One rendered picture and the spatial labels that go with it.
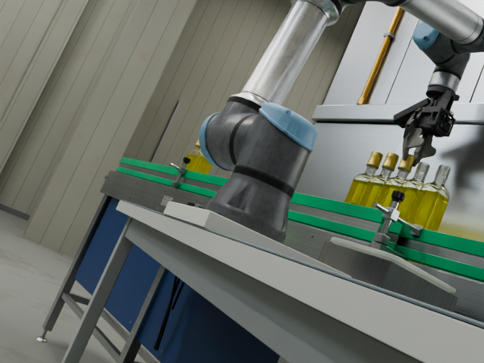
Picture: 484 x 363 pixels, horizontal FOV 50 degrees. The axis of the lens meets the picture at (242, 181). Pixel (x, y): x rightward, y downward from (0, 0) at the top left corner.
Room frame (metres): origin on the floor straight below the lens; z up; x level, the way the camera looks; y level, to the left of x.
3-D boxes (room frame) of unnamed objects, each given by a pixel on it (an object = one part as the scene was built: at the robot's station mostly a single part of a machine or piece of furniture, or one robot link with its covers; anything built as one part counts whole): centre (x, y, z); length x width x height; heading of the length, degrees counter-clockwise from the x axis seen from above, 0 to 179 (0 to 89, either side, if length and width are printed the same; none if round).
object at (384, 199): (1.36, -0.39, 0.99); 0.06 x 0.06 x 0.21; 32
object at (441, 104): (1.33, -0.40, 1.29); 0.09 x 0.08 x 0.12; 32
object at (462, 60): (1.34, -0.39, 1.45); 0.09 x 0.08 x 0.11; 125
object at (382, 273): (1.03, -0.36, 0.79); 0.27 x 0.17 x 0.08; 123
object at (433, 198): (1.26, -0.45, 0.99); 0.06 x 0.06 x 0.21; 33
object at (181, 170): (2.04, 0.25, 0.94); 0.07 x 0.04 x 0.13; 123
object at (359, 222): (1.93, 0.14, 0.92); 1.75 x 0.01 x 0.08; 33
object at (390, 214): (1.17, -0.36, 0.95); 0.17 x 0.03 x 0.12; 123
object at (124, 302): (1.95, 0.05, 0.54); 1.59 x 0.18 x 0.43; 33
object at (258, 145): (0.93, -0.03, 0.94); 0.13 x 0.12 x 0.14; 35
